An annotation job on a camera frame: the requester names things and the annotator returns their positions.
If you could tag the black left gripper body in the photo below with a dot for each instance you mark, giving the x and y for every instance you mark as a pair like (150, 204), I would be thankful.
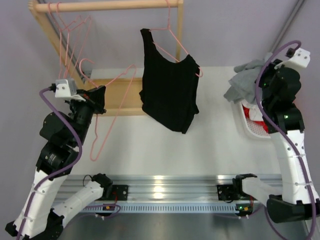
(82, 111)

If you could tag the pink hanger of white top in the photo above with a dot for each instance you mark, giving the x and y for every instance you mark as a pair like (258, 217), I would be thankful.
(86, 25)

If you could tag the grey tank top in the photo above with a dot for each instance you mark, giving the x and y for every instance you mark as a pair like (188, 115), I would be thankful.
(242, 84)

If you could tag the red tank top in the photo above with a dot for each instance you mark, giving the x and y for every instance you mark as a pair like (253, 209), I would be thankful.
(258, 129)

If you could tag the white camisole top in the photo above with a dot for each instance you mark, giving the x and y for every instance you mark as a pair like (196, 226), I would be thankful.
(254, 113)

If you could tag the pink hanger of red top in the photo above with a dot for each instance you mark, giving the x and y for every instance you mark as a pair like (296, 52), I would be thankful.
(68, 37)

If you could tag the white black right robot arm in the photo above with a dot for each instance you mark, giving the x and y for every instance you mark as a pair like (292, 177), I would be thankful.
(298, 199)

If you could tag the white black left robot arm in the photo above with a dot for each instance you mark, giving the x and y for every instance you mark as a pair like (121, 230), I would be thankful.
(40, 219)

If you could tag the black tank top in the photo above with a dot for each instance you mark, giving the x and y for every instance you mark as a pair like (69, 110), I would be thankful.
(169, 89)

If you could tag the wooden clothes rack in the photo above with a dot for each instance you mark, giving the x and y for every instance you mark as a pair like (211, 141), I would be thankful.
(132, 105)

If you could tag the white perforated plastic basket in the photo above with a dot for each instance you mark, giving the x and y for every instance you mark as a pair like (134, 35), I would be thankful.
(237, 108)

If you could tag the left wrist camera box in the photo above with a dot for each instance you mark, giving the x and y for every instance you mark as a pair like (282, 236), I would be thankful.
(66, 89)

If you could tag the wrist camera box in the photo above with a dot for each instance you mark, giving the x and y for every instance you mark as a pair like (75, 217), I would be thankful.
(299, 61)
(66, 89)

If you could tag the aluminium mounting rail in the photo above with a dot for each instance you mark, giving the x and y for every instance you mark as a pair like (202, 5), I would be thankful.
(165, 188)

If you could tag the slotted cable duct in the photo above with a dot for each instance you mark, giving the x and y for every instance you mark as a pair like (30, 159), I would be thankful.
(132, 208)

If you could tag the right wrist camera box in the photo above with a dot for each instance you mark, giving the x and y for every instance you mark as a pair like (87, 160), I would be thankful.
(299, 61)

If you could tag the aluminium corner post right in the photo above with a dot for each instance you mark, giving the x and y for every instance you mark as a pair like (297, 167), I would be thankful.
(298, 5)

